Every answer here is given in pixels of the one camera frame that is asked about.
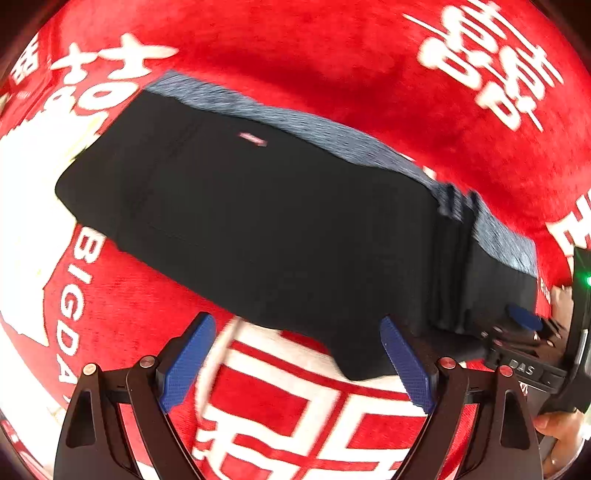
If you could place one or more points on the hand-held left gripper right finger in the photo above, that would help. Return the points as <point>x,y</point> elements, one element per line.
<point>408,364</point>

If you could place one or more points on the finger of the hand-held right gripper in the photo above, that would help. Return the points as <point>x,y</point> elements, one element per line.
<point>524,317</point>

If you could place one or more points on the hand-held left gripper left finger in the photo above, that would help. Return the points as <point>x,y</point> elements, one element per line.
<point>184,364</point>

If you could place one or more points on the person's right hand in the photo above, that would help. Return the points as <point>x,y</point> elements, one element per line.
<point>561,427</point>

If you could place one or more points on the red printed blanket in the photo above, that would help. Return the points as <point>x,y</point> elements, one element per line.
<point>323,55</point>

